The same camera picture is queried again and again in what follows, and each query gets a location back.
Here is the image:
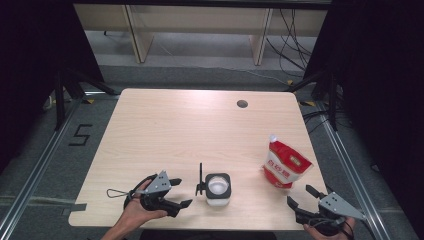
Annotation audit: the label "bundle of black cables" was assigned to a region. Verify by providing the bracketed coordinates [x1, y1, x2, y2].
[265, 8, 318, 79]

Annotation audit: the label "thin metal wire loop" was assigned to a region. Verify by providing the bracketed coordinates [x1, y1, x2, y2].
[106, 188, 133, 199]

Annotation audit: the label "light wooden desk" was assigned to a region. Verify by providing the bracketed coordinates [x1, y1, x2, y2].
[73, 3, 329, 67]

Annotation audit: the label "black metal stand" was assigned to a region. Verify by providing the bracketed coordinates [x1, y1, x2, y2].
[54, 66, 118, 132]
[284, 68, 339, 132]

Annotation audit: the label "black wrist strap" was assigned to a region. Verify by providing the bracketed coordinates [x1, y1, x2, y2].
[341, 219, 355, 240]
[123, 173, 158, 209]

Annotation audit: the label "black curtain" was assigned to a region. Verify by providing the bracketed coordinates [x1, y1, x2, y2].
[0, 0, 105, 176]
[303, 0, 424, 231]

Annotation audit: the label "black floor cables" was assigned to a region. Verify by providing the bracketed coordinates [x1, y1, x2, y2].
[301, 109, 338, 135]

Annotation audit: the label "person's left hand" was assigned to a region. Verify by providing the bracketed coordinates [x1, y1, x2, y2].
[118, 179, 168, 229]

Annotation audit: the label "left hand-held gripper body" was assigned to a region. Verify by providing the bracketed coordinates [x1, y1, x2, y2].
[139, 170, 173, 212]

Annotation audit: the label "aluminium floor rail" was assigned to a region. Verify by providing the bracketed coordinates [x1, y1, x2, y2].
[0, 90, 101, 239]
[314, 99, 391, 240]

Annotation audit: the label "person's right hand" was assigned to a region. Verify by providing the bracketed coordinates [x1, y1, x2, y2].
[303, 218, 357, 240]

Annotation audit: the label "grey tape strip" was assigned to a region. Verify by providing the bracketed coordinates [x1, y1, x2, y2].
[61, 202, 88, 217]

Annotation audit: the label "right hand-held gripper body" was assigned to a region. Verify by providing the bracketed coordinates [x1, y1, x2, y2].
[294, 191, 366, 236]

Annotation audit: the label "red and white sugar bag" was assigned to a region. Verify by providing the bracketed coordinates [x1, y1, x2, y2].
[262, 133, 314, 190]

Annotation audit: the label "square glass jar black lid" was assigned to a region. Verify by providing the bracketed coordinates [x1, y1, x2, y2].
[195, 162, 232, 207]

